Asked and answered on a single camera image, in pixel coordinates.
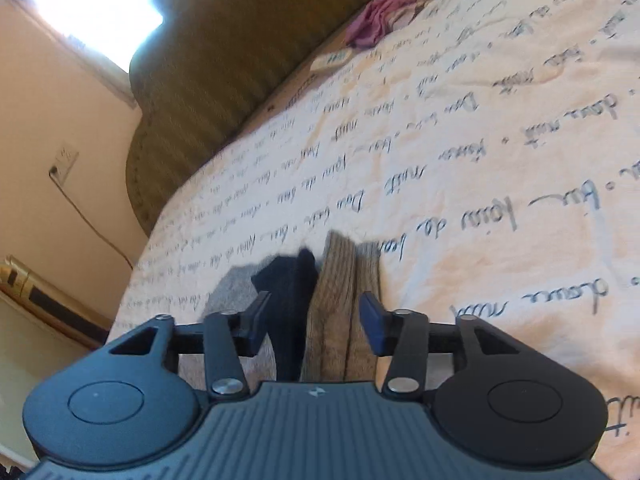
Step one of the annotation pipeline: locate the bright window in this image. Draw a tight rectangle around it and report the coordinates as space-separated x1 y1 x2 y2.
0 0 167 77

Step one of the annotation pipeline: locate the white script-printed bedsheet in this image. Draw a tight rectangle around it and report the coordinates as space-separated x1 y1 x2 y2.
107 0 640 480

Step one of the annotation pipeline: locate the grey sweater with navy sleeves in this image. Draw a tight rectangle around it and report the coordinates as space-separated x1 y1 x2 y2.
204 229 385 392

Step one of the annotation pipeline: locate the white wall socket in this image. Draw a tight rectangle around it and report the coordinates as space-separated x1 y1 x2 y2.
49 144 80 182

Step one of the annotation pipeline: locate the white power strip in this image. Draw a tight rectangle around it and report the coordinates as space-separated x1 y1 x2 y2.
309 49 352 73

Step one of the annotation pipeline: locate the gold and black furniture edge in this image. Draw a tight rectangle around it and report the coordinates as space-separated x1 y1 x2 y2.
0 254 115 352

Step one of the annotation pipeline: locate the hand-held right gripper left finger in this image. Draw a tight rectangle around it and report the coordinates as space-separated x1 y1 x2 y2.
106 291 273 400

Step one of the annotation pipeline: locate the olive striped padded headboard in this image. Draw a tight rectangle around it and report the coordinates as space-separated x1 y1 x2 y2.
125 0 426 237

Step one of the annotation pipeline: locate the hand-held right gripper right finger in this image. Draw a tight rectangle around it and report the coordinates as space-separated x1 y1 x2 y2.
358 292 522 395

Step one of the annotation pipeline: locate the dark wall cable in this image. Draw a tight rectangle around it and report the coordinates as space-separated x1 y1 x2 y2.
49 169 135 267

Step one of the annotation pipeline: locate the pink cloth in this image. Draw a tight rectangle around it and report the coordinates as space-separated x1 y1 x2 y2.
345 0 418 49

